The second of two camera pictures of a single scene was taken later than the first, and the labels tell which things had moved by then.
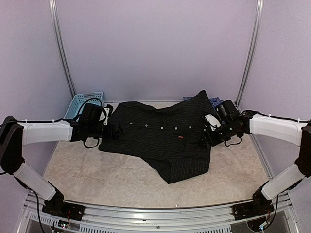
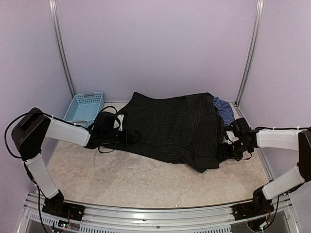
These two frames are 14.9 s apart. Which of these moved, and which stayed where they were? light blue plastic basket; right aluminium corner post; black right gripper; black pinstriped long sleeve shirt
Moved: black right gripper; black pinstriped long sleeve shirt
Stayed: right aluminium corner post; light blue plastic basket
